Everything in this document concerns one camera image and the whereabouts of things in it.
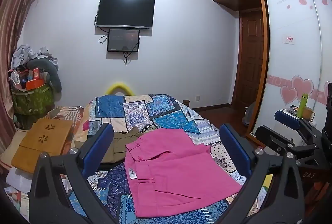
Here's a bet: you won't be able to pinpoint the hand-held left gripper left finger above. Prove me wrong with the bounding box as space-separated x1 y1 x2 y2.
28 123 118 224

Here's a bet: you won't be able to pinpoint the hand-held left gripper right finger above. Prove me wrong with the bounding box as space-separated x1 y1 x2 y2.
218 123 305 224

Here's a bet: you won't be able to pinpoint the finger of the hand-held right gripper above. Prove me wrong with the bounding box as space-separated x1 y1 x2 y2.
274 110 324 146
255 125 321 166

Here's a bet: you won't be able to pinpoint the pink pants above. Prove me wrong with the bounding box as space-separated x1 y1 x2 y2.
125 128 243 219

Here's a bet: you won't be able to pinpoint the black pants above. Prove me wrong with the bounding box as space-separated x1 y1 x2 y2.
91 159 127 171

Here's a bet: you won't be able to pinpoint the olive green pants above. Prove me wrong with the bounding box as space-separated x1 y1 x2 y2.
74 127 143 164

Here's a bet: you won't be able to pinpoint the brown mug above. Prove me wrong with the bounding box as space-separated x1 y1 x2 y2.
302 107 316 122

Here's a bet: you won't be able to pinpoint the green bottle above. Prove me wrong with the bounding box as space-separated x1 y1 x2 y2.
296 93 309 119

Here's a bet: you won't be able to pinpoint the grey bag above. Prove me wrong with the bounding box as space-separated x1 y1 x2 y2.
242 106 256 126

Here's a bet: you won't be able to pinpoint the yellow cloth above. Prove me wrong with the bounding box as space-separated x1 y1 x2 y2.
262 173 274 188

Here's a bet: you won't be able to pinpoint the striped orange blanket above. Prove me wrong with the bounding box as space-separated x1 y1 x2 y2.
44 106 90 148

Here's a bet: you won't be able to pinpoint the wooden lap desk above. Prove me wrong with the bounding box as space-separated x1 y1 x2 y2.
11 118 74 174

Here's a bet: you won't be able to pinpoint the blue patchwork blanket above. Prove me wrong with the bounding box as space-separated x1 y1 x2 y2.
60 94 269 224

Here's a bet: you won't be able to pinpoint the yellow curved tube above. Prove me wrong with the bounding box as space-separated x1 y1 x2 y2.
104 81 134 96

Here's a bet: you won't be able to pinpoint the brown wooden door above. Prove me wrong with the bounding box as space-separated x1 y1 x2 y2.
231 8 265 111

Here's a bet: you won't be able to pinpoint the green patterned bag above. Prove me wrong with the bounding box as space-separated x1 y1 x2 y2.
11 84 55 116

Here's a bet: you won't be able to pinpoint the white cloth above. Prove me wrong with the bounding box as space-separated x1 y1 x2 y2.
5 167 34 188

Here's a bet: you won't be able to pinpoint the orange box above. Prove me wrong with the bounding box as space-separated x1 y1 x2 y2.
25 79 44 91

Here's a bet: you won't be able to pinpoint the magazine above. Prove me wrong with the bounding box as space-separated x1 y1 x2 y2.
5 186 29 218

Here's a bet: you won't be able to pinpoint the pile of grey clothes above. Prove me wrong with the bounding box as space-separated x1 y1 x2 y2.
10 44 58 69

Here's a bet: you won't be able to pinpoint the brown striped curtain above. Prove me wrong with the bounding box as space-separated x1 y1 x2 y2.
0 0 46 154

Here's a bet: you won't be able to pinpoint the small wall-mounted monitor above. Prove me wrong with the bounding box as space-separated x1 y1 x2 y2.
107 29 140 52

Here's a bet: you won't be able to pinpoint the wall-mounted black television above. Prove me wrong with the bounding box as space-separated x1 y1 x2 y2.
95 0 155 30

